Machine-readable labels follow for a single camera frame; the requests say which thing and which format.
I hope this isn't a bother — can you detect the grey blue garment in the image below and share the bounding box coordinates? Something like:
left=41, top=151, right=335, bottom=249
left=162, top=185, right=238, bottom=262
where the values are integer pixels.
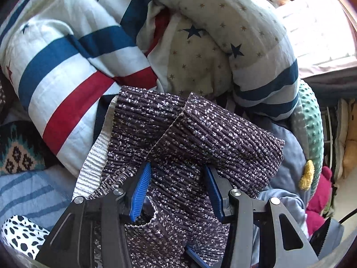
left=249, top=115, right=310, bottom=237

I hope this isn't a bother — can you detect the yellow plush toy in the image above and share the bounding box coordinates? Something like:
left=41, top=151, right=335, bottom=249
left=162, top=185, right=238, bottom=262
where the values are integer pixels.
left=298, top=160, right=315, bottom=191

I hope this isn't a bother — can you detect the teal patterned knit sweater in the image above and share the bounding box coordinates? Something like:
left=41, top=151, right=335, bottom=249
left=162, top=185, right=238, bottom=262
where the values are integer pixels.
left=1, top=120, right=58, bottom=176

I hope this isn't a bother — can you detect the pink plush item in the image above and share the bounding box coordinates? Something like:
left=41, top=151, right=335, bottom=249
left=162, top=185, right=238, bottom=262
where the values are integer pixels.
left=306, top=166, right=332, bottom=236

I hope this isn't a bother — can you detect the dark floral pleated garment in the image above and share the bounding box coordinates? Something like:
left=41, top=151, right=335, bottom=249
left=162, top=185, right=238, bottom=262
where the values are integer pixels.
left=74, top=86, right=284, bottom=267

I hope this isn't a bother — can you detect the red white blue striped quilt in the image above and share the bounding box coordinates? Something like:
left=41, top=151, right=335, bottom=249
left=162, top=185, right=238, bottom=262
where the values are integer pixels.
left=1, top=0, right=299, bottom=176

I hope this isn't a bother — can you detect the green dotted pillow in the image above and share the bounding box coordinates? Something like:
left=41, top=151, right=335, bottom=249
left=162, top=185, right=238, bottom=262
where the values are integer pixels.
left=291, top=79, right=324, bottom=196

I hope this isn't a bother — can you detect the black white spotted cloth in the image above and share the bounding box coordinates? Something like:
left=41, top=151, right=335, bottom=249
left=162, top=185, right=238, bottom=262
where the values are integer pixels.
left=1, top=215, right=50, bottom=259

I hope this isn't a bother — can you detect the blue striped bed sheet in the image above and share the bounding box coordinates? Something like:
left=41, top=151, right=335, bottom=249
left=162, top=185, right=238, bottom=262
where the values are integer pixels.
left=1, top=165, right=76, bottom=230

